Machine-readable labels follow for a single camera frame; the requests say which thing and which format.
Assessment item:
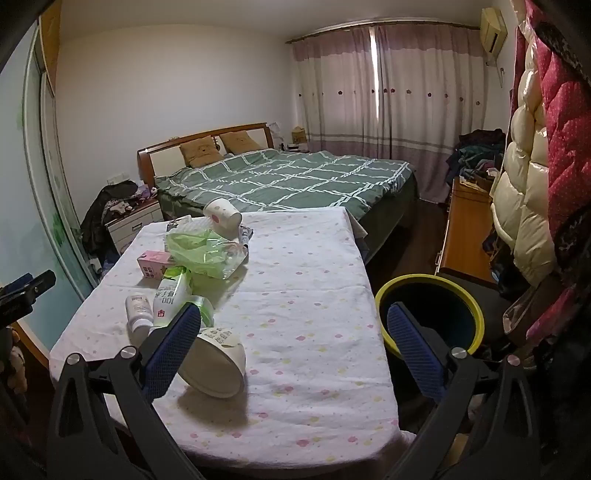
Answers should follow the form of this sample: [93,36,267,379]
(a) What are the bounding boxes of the green plastic bag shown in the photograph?
[165,230,222,278]

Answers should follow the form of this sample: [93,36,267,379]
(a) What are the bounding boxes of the white green tube bottle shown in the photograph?
[150,267,195,328]

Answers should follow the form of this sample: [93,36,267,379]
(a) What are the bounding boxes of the white nightstand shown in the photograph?
[105,198,162,257]

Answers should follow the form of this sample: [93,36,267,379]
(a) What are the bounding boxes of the pink white curtains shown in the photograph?
[286,21,490,204]

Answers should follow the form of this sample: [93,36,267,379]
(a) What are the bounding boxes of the green white packet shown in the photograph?
[191,295,215,328]

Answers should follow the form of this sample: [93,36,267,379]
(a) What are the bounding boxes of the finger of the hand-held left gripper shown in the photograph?
[0,270,57,324]

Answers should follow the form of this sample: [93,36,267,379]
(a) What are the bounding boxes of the red dotted padded coat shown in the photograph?
[531,0,591,259]

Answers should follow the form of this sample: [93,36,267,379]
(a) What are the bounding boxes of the wall air conditioner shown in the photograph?
[480,7,509,58]

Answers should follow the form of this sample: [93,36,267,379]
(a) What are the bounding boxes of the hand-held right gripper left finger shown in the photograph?
[46,302,204,480]

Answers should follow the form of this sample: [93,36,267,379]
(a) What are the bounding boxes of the brown bear pillow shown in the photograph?
[219,130,263,154]
[180,138,225,167]

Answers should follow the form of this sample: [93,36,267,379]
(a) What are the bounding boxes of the white paper bowl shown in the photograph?
[178,327,247,398]

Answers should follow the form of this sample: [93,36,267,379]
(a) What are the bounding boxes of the pile of mixed clothes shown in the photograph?
[445,128,506,185]

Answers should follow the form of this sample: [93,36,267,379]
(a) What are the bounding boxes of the white plastic bottle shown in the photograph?
[126,294,155,347]

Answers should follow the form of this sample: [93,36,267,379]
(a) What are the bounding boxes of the sliding door wardrobe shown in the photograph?
[0,0,100,370]

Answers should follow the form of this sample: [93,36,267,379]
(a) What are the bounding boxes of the beige bag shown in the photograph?
[503,286,546,333]

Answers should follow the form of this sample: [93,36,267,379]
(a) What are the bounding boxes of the clear plastic wrapper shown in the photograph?
[210,240,250,280]

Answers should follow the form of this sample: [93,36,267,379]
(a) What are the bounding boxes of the dark clothes heap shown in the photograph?
[81,180,139,268]

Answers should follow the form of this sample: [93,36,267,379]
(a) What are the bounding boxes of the wooden low cabinet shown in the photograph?
[436,178,499,287]

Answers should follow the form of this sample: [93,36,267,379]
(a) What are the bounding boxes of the cream puffer coat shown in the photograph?
[489,34,561,287]

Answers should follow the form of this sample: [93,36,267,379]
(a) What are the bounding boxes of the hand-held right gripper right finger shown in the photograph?
[387,302,541,480]

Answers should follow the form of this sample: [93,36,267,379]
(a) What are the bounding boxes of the pink small box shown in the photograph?
[137,249,172,280]

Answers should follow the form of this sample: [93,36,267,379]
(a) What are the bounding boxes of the green checked bed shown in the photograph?
[154,148,419,266]

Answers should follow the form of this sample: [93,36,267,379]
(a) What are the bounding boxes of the white dotted paper cup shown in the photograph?
[203,198,243,241]

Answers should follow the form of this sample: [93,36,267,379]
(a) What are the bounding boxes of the yellow rimmed dark bin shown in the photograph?
[375,274,485,361]

